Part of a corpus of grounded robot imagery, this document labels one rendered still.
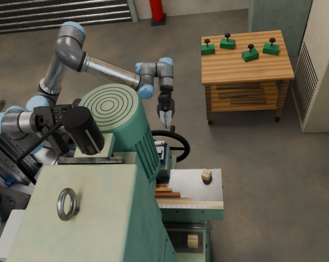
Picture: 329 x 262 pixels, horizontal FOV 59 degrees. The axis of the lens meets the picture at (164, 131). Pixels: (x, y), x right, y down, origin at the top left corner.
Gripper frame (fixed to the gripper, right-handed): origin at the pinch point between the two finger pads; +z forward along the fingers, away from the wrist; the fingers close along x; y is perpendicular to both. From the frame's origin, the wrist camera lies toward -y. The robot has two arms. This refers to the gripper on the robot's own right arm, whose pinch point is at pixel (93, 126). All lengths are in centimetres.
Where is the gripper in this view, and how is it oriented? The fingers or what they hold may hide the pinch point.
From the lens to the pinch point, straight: 98.3
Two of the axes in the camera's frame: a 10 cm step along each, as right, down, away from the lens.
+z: 9.8, -0.3, -1.7
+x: 1.6, -2.3, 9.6
